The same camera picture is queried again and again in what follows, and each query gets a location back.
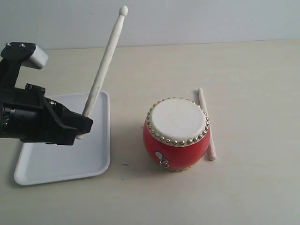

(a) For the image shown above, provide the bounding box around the small red drum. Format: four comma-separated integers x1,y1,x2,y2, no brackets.
142,97,210,171

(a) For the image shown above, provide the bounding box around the white wooden drumstick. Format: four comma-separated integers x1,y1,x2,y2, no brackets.
75,6,129,140
198,88,217,161

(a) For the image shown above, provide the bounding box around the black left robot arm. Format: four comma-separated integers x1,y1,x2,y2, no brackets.
0,42,93,145

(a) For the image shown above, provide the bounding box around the white rectangular plastic tray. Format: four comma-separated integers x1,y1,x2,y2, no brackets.
14,91,111,186

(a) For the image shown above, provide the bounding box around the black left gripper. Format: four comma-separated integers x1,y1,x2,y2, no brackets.
14,83,93,146

